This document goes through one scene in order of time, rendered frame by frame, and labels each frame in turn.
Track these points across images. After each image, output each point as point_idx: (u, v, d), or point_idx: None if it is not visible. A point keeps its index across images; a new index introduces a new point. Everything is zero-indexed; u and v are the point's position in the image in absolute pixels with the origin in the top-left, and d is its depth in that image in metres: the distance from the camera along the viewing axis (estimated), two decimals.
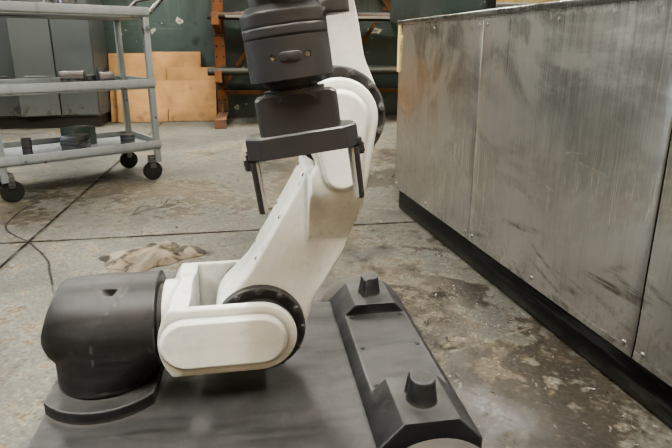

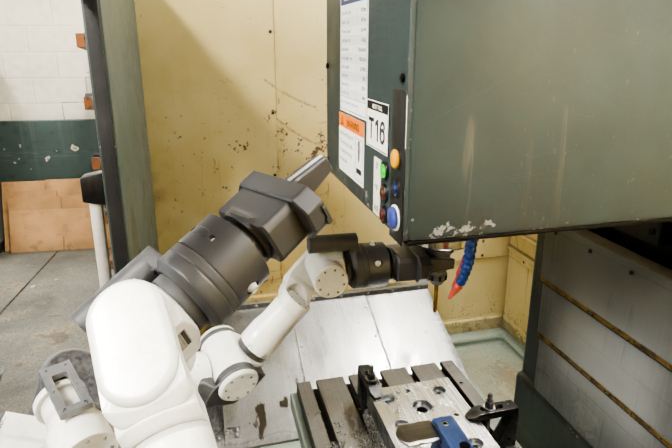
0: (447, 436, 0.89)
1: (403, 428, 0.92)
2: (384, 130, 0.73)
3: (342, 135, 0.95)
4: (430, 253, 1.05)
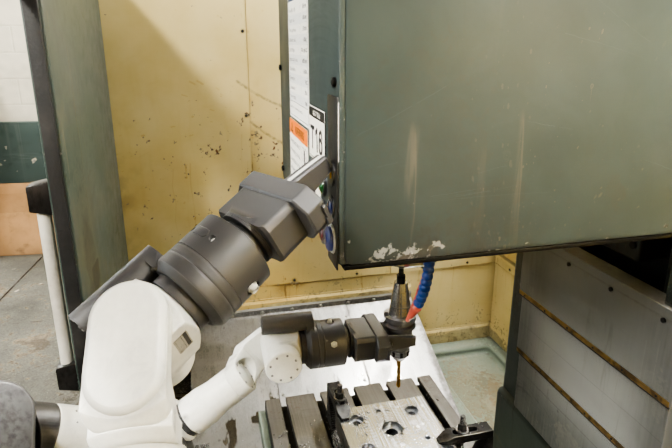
0: None
1: None
2: (322, 140, 0.65)
3: (292, 143, 0.88)
4: (390, 330, 1.01)
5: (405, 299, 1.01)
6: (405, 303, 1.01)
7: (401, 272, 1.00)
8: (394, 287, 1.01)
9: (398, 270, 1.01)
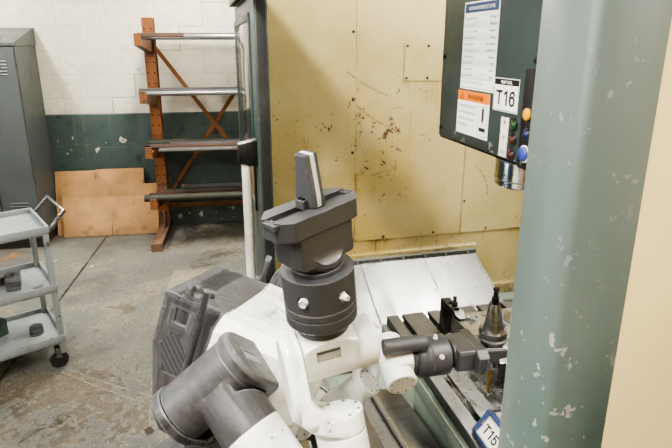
0: None
1: (508, 315, 1.29)
2: (514, 97, 1.09)
3: (461, 106, 1.32)
4: (486, 344, 1.19)
5: (499, 318, 1.18)
6: (499, 321, 1.18)
7: (496, 295, 1.17)
8: (489, 307, 1.18)
9: (493, 293, 1.18)
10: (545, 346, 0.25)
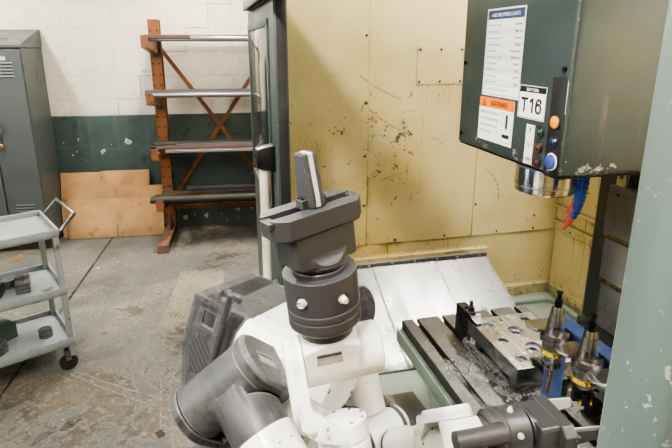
0: (565, 324, 1.26)
1: (530, 321, 1.29)
2: (541, 105, 1.10)
3: (483, 113, 1.32)
4: (549, 346, 1.21)
5: (562, 320, 1.21)
6: (562, 324, 1.21)
7: (560, 298, 1.20)
8: (552, 310, 1.21)
9: (557, 296, 1.20)
10: (659, 378, 0.26)
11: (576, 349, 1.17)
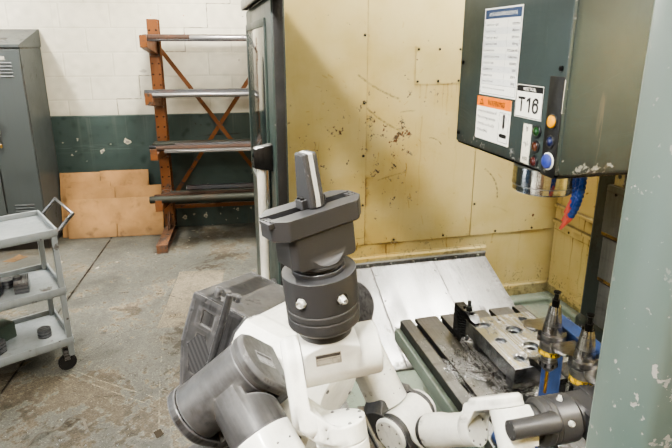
0: (562, 324, 1.26)
1: (528, 321, 1.29)
2: (537, 104, 1.09)
3: (481, 112, 1.32)
4: (546, 345, 1.21)
5: (559, 320, 1.20)
6: (559, 323, 1.21)
7: (557, 297, 1.20)
8: (549, 309, 1.21)
9: (554, 296, 1.20)
10: (646, 377, 0.25)
11: (573, 349, 1.17)
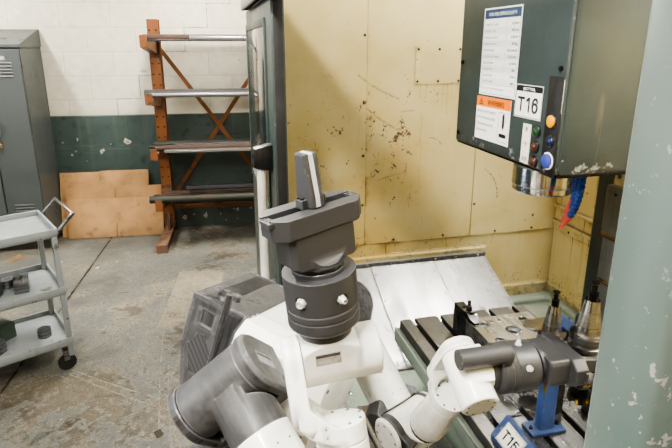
0: (562, 323, 1.26)
1: (527, 321, 1.29)
2: (537, 104, 1.09)
3: (480, 112, 1.32)
4: None
5: (559, 320, 1.20)
6: (559, 323, 1.21)
7: (557, 297, 1.20)
8: (549, 309, 1.21)
9: (554, 295, 1.20)
10: (644, 376, 0.25)
11: None
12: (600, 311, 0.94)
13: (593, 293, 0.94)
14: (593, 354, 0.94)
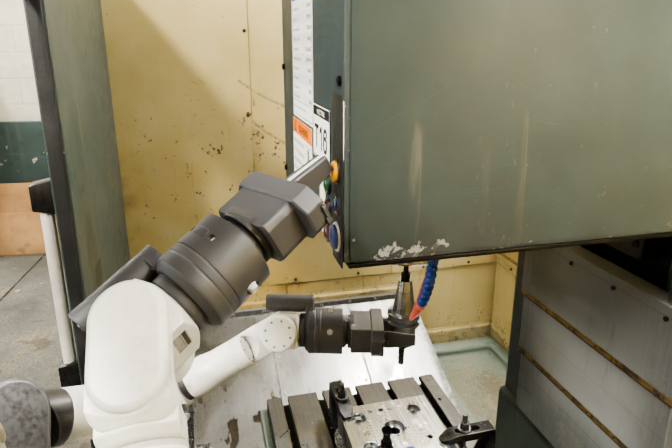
0: None
1: None
2: (326, 139, 0.65)
3: (295, 142, 0.88)
4: None
5: None
6: None
7: (386, 440, 0.76)
8: None
9: (383, 436, 0.76)
10: None
11: None
12: (409, 291, 1.01)
13: (403, 273, 1.01)
14: (400, 330, 1.01)
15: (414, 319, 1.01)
